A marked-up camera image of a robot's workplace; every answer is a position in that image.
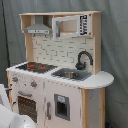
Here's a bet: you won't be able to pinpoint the red stove knob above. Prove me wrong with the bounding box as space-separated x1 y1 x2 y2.
12 77 18 82
30 81 37 88

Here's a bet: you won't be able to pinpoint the white oven door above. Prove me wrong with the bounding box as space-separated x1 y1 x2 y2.
12 88 44 128

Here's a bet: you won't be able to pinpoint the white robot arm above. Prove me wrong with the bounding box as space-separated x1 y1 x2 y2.
0 84 37 128

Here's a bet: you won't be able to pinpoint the grey toy sink basin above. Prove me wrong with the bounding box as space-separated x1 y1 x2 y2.
52 68 92 81

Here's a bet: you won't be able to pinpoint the black toy faucet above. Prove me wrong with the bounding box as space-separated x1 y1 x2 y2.
75 51 93 70

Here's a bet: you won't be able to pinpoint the black stovetop red burners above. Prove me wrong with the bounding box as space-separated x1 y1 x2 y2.
18 62 55 73

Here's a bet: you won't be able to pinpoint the white fridge cabinet door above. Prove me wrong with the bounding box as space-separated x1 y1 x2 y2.
45 81 82 128

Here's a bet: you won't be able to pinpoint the white microwave cabinet door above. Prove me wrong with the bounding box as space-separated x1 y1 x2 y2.
52 14 91 40

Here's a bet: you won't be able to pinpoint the grey range hood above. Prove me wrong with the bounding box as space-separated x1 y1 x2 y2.
24 16 52 34

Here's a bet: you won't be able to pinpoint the wooden toy kitchen frame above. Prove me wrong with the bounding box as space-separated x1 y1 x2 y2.
7 11 114 128

